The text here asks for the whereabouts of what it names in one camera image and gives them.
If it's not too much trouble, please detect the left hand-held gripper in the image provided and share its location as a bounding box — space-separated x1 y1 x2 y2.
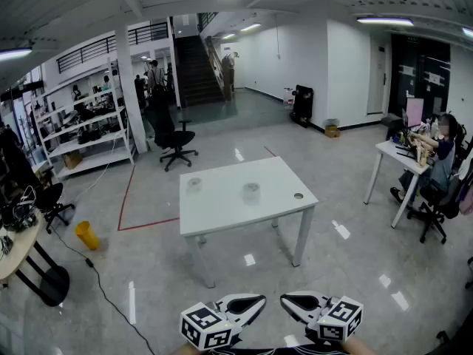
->
180 293 267 351

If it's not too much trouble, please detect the black cabinet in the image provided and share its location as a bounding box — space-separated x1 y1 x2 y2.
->
290 84 315 129

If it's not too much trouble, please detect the white floor cable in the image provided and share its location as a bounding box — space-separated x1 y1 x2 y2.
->
73 138 116 203

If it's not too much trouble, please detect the pile of dark shelf items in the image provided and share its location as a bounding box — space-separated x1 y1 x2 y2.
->
55 96 123 144

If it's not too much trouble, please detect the black balcony railing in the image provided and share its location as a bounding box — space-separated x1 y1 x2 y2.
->
56 21 169 75

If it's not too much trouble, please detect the white door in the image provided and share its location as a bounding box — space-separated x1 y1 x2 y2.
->
367 44 387 117

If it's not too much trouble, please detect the black office chair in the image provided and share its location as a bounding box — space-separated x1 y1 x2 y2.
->
147 92 200 172
406 175 463 245
35 182 75 235

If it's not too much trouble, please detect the white metal shelf rack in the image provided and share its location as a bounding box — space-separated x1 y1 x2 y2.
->
31 63 136 180

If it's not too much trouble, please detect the dark staircase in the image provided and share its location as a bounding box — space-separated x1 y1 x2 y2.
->
173 35 226 107

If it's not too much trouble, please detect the white column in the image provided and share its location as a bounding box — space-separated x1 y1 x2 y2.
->
114 24 149 155

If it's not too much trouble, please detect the white table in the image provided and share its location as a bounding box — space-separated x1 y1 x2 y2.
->
179 156 319 289

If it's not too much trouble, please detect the person's left forearm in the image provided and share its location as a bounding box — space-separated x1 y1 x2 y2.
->
173 342 203 355

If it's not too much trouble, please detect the black floor cable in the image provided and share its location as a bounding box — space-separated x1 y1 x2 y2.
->
47 226 156 355

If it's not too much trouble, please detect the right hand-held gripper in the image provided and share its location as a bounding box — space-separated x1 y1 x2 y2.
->
279 291 365 343

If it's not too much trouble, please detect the black double door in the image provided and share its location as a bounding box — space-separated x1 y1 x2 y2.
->
387 33 452 121

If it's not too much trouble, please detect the person's right forearm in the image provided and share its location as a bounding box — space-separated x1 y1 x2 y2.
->
341 334 378 355

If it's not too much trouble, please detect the yellow waste bin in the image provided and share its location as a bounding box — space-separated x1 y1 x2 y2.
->
75 220 101 251

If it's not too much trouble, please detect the pink monitor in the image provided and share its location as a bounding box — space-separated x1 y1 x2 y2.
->
406 98 425 129

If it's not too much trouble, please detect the wide white tape roll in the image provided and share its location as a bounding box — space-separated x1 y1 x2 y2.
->
242 182 262 207

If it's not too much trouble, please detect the round wooden table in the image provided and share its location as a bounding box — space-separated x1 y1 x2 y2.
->
0 209 71 308

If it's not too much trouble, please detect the tangle of cables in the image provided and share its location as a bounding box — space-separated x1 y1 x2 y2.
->
0 186 38 233

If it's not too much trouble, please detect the wooden stair railing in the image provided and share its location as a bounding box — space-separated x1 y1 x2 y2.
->
204 36 236 102

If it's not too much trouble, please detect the pink bag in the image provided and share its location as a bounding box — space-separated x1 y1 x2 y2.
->
457 149 473 216

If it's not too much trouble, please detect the white desk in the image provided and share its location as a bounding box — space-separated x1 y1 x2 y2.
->
363 140 432 229

